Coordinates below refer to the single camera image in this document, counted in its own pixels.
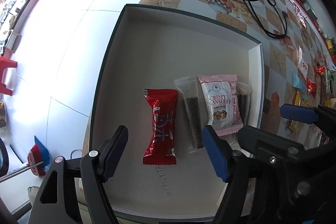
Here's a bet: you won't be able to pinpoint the small red candy packet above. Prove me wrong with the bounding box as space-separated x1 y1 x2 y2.
306 78 317 98

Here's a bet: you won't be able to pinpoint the light blue snack bar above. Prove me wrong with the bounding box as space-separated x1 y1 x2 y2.
293 73 306 92

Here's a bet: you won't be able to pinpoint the pink crispy cranberry packet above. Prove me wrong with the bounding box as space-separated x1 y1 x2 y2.
198 75 243 136

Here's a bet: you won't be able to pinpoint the red snack packet white characters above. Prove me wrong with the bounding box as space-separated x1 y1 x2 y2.
142 89 178 165

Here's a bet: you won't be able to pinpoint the yellow snack packet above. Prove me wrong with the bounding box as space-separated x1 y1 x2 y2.
292 90 302 106

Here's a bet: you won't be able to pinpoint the red orange candy wrapper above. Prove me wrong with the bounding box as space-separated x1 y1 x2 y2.
316 65 326 76

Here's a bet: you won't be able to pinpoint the pink cookie packet on table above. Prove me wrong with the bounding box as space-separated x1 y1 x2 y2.
297 47 308 79

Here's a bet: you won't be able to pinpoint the white shallow box dark rim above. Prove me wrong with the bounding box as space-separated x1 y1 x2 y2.
88 3 264 222

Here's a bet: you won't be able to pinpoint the red plastic stool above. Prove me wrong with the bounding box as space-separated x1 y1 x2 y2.
0 56 18 96

